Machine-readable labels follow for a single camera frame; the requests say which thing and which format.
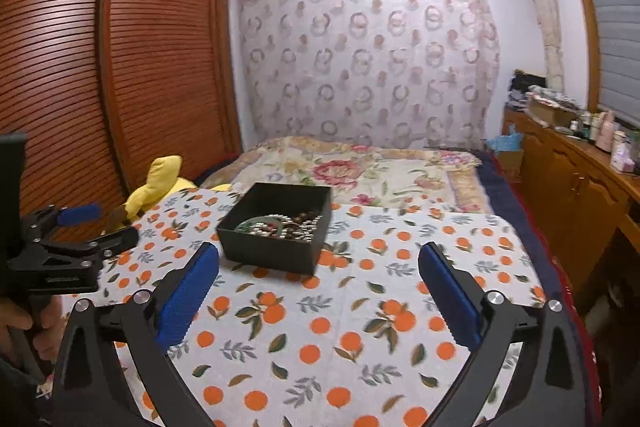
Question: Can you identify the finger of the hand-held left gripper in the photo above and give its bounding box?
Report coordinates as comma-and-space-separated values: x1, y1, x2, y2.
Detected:
42, 226, 141, 266
20, 203, 102, 253

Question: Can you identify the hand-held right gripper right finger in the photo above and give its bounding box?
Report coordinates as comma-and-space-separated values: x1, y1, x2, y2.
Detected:
417, 242, 589, 427

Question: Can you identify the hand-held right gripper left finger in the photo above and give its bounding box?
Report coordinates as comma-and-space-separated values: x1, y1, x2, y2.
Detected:
52, 242, 221, 427

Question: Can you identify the black jewelry box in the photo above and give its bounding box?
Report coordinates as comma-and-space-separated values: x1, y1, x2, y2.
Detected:
216, 182, 334, 278

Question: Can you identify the pearl necklace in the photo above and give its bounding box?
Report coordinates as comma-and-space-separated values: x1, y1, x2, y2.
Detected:
249, 211, 323, 242

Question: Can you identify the brown bead bracelet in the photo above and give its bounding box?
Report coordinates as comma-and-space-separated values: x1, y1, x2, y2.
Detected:
284, 208, 323, 228

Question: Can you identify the person's left hand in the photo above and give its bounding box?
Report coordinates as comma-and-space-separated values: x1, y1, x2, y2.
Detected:
0, 298, 65, 364

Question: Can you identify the yellow plush toy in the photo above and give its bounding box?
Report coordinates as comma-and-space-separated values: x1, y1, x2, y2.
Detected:
123, 155, 232, 227

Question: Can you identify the navy bed sheet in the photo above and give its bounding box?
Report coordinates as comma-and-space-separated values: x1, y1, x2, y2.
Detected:
472, 149, 603, 427

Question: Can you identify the orange print blanket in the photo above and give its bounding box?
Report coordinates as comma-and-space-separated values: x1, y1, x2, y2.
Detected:
94, 187, 550, 427

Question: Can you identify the wooden slatted wardrobe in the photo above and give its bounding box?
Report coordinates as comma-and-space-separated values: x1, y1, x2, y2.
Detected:
0, 0, 243, 250

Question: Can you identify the small brown cardboard box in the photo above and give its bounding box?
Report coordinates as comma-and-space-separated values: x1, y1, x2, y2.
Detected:
497, 149, 524, 184

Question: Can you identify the floral quilt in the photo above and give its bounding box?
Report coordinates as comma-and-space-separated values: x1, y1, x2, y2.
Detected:
199, 135, 497, 216

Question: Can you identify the long wooden cabinet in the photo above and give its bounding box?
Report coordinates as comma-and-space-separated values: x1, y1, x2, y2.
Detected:
501, 106, 640, 338

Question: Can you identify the blue plastic bag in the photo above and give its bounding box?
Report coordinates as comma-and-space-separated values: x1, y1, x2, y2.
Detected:
486, 124, 524, 154

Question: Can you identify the open cardboard box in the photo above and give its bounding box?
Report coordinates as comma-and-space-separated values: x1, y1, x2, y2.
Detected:
526, 86, 582, 128

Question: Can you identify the pile of folded clothes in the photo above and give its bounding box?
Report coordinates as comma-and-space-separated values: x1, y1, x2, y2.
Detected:
507, 69, 540, 110

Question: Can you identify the pink tissue box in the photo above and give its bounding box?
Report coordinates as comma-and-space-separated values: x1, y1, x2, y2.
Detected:
610, 142, 637, 174

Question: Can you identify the pink kettle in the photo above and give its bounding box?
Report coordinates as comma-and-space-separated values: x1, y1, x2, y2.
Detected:
597, 110, 619, 154

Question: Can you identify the white lace curtain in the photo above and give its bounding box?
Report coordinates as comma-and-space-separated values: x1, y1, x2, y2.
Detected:
515, 0, 565, 84

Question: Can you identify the grey window blind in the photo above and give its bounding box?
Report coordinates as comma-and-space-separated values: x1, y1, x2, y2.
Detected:
570, 0, 640, 128

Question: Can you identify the ring patterned wall curtain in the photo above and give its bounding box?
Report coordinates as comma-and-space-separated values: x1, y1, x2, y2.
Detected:
234, 0, 502, 154

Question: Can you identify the wooden window frame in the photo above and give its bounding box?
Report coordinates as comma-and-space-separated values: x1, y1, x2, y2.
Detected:
559, 0, 603, 112

